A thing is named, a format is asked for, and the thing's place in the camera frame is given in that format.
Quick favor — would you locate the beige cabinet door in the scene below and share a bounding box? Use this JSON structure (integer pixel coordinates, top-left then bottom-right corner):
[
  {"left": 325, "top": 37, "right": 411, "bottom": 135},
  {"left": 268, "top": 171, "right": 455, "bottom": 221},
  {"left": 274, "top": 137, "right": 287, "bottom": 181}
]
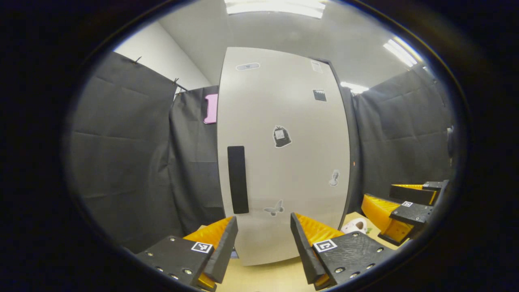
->
[{"left": 217, "top": 46, "right": 352, "bottom": 266}]

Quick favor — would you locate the pale pink plush toy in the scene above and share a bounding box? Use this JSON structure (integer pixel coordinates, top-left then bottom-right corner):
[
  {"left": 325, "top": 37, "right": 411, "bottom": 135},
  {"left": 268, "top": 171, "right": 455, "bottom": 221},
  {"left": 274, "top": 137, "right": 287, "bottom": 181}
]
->
[{"left": 340, "top": 217, "right": 368, "bottom": 235}]

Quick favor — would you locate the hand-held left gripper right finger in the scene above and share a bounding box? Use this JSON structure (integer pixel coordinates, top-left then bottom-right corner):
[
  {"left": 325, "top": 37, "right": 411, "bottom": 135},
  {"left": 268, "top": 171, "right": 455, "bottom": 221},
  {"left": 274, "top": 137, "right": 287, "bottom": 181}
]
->
[{"left": 290, "top": 212, "right": 397, "bottom": 291}]

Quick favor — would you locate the ceiling light panel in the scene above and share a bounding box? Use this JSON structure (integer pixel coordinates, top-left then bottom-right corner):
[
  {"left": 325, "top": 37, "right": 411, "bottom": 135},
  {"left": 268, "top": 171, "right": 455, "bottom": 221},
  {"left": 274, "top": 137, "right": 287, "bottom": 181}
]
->
[
  {"left": 224, "top": 0, "right": 328, "bottom": 19},
  {"left": 340, "top": 81, "right": 370, "bottom": 94},
  {"left": 383, "top": 36, "right": 425, "bottom": 68}
]

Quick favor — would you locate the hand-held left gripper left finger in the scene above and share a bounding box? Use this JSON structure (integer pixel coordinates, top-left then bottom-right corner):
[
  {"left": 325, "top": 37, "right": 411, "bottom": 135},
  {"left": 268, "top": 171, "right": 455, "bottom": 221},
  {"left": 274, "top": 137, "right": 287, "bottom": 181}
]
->
[{"left": 135, "top": 215, "right": 239, "bottom": 291}]

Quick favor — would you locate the black backdrop cloth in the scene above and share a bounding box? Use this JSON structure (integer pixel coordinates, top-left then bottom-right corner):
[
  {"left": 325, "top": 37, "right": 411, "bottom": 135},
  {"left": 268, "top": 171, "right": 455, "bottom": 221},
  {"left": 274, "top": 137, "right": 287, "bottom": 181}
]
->
[{"left": 67, "top": 52, "right": 457, "bottom": 253}]

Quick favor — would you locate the black door handle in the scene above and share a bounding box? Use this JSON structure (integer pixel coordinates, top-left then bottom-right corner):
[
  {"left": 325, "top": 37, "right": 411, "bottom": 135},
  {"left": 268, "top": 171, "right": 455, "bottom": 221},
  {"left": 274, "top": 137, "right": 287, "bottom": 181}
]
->
[{"left": 227, "top": 145, "right": 250, "bottom": 215}]

